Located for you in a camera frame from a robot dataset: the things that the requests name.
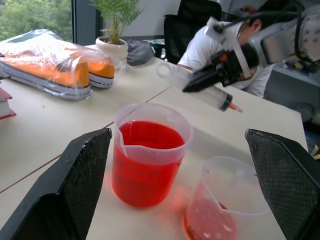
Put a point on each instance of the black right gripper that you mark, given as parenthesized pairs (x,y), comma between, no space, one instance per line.
(228,66)

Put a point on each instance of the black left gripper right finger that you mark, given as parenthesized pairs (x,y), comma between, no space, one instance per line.
(287,180)

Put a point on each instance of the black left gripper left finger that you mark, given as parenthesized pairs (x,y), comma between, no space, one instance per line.
(62,190)

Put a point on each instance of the clear plastic syringe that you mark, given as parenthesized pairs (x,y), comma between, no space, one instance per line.
(217,96)

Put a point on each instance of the large beaker with red liquid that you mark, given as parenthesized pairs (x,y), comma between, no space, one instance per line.
(147,162)

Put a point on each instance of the person in white shirt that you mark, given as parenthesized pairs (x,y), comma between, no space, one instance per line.
(197,50)

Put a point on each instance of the dark green mug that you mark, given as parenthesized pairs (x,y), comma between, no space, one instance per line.
(158,47)

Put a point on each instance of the black office chair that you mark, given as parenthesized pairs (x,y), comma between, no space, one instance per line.
(185,27)

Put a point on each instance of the grey crumpled cloth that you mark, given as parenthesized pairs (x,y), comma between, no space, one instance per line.
(140,53)

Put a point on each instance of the small clear plastic beaker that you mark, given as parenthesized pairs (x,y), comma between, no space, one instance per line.
(212,220)

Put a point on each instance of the grey storage cabinet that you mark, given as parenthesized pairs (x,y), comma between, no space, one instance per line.
(290,87)

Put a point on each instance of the potted palm in white pot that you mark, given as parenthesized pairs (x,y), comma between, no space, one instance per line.
(112,48)

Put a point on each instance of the red hardcover book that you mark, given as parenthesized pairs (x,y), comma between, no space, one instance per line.
(5,110)

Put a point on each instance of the orange canvas sneaker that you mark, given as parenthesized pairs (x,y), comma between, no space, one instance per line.
(102,71)
(42,72)

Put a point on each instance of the orange sneakers in plastic bag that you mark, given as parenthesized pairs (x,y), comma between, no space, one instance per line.
(50,47)

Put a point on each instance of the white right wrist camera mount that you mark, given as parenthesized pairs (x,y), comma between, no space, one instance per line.
(233,43)

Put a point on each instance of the dark window frame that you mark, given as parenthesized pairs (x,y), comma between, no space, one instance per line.
(85,20)

